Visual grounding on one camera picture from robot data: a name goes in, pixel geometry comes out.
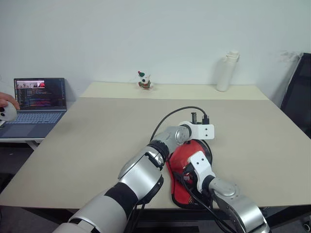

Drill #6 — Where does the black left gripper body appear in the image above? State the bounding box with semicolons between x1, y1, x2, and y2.
190;112;202;125

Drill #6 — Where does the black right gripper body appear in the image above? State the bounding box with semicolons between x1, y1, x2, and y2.
181;163;199;189

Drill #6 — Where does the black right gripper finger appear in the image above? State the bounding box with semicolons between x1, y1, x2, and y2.
173;171;186;183

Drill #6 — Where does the red cloth item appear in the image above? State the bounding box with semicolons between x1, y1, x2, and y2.
166;139;215;211

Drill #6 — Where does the white handheld controller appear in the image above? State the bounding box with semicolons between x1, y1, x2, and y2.
0;101;18;122

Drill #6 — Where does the person's bare hand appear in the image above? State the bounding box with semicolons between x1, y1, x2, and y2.
0;92;21;111

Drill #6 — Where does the white plastic bottle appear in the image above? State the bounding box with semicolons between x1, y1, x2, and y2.
216;50;241;92

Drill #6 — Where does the small white plush dog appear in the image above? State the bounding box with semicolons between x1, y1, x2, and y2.
135;70;155;91

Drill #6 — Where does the black office chair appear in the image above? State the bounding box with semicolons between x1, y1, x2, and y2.
280;52;311;139

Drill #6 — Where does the grey open laptop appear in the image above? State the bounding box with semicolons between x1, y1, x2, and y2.
0;77;68;139

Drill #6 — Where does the white side desk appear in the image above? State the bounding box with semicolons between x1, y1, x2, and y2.
0;136;46;150

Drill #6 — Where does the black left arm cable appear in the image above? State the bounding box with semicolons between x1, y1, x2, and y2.
149;106;211;144

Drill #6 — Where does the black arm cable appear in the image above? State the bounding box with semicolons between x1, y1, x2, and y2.
178;178;236;233
149;106;211;144

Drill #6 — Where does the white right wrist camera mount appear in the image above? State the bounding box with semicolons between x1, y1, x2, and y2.
189;150;217;193

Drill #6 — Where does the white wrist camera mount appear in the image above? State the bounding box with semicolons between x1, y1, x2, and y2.
178;120;215;141
189;150;217;193

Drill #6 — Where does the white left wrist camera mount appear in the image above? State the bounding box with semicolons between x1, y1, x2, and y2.
178;120;215;141

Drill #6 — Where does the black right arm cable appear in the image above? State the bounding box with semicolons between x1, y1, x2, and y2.
178;178;236;233

